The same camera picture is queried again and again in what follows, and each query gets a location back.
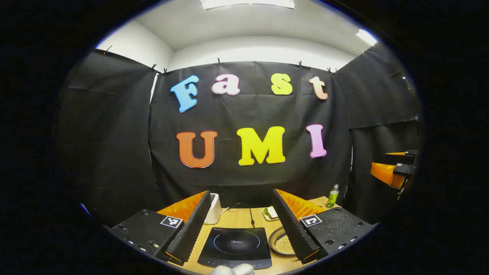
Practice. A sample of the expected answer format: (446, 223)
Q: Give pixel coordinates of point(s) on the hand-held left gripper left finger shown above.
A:
(193, 225)

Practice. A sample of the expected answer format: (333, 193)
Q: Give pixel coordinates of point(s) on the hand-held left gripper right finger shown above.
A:
(292, 225)

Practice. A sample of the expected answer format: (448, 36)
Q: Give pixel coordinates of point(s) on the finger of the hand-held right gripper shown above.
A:
(410, 153)
(384, 172)

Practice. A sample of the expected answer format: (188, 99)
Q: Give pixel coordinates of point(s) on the pile of soybeans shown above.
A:
(285, 244)

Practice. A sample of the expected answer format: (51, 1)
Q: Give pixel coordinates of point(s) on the stainless steel pot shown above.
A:
(276, 240)

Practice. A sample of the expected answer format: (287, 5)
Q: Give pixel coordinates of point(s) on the black induction cooktop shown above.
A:
(235, 248)

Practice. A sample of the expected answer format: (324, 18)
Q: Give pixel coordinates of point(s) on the white toaster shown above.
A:
(214, 208)

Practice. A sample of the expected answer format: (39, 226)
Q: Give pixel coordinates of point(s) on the white rectangular plate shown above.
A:
(264, 215)

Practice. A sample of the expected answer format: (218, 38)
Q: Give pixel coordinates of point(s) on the green drink bottle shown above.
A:
(332, 198)

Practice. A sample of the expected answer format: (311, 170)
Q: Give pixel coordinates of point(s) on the ceiling light panel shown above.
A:
(248, 3)
(366, 37)

